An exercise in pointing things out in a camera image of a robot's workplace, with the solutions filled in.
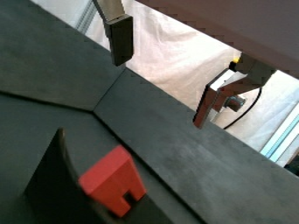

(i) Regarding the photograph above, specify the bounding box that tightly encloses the aluminium frame profile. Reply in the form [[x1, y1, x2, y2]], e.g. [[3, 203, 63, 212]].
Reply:
[[261, 102, 299, 162]]

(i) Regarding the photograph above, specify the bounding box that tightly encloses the black cable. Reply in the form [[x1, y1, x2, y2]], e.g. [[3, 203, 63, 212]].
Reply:
[[223, 87, 263, 130]]

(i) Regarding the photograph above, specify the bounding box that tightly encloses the white cloth backdrop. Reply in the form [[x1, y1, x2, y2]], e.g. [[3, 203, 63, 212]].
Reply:
[[31, 0, 299, 167]]

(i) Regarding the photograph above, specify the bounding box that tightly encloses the red double-square block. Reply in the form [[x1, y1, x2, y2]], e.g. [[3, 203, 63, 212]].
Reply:
[[79, 145, 146, 217]]

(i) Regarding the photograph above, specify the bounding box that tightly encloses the gripper right finger silver with bolt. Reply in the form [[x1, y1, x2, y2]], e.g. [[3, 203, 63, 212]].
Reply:
[[193, 53, 277, 129]]

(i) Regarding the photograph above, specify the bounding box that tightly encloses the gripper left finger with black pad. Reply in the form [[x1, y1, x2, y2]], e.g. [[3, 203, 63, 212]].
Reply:
[[93, 0, 134, 66]]

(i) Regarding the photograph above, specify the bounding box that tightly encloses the black regrasp stand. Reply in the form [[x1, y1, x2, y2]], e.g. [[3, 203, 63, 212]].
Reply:
[[24, 128, 173, 224]]

